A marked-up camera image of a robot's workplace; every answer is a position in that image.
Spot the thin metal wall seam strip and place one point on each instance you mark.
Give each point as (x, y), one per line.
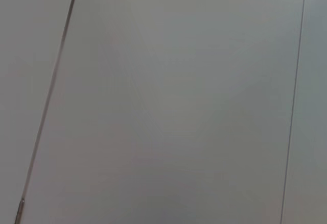
(20, 211)

